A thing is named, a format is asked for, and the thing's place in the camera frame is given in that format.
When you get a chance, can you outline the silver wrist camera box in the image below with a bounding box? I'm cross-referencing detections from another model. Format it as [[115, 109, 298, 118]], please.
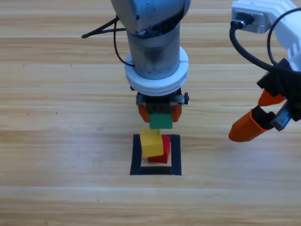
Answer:
[[231, 10, 270, 34]]

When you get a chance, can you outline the red wooden block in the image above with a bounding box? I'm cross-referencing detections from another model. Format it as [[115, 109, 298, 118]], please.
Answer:
[[147, 135, 171, 164]]

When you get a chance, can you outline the yellow wooden block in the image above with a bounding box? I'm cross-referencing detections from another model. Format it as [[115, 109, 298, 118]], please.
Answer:
[[140, 128, 164, 158]]

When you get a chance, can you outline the green wooden block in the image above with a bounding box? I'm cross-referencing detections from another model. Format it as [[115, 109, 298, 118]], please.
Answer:
[[149, 113, 174, 130]]

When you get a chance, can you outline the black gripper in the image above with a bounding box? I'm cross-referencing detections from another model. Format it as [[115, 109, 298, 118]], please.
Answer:
[[130, 86, 190, 123], [228, 58, 301, 143]]

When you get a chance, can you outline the thin black cable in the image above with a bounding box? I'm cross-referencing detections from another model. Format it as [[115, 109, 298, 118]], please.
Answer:
[[113, 23, 136, 68], [267, 8, 301, 69]]

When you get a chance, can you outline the black tape square outline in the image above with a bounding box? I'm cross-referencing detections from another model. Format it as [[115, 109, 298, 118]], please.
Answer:
[[129, 133, 182, 176]]

